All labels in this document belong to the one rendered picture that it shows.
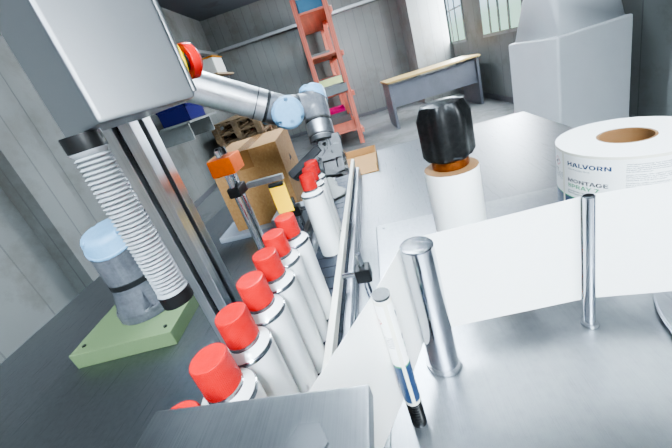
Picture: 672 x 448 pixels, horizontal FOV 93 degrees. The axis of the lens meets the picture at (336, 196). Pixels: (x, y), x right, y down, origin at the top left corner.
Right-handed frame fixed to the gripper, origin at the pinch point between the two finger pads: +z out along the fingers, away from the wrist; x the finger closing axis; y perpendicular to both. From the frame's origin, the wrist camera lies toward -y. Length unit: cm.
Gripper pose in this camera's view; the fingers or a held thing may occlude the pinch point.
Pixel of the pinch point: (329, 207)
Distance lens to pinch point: 87.5
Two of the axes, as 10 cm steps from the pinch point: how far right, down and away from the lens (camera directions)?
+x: 2.2, 1.0, 9.7
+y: 9.5, -2.3, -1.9
